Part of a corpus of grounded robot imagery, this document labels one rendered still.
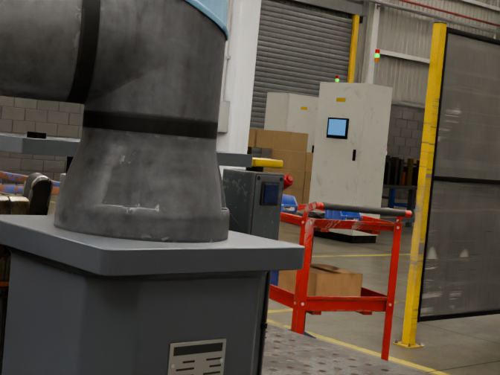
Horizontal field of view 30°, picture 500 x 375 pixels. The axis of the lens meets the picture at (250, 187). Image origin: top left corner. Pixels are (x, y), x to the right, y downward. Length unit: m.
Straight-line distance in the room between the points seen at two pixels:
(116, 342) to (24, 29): 0.25
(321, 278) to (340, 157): 8.18
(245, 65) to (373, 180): 6.51
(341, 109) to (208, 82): 11.13
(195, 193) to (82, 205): 0.09
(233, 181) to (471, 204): 4.97
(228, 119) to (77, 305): 4.80
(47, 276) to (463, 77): 5.44
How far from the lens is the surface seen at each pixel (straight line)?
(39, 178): 1.37
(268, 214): 1.38
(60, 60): 0.75
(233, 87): 5.50
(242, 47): 5.54
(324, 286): 3.75
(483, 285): 6.55
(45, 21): 0.74
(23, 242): 0.78
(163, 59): 0.76
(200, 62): 0.77
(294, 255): 0.80
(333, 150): 11.94
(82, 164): 0.78
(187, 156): 0.76
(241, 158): 1.28
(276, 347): 2.25
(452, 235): 6.17
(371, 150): 11.82
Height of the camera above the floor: 1.19
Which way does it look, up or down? 3 degrees down
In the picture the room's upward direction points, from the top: 5 degrees clockwise
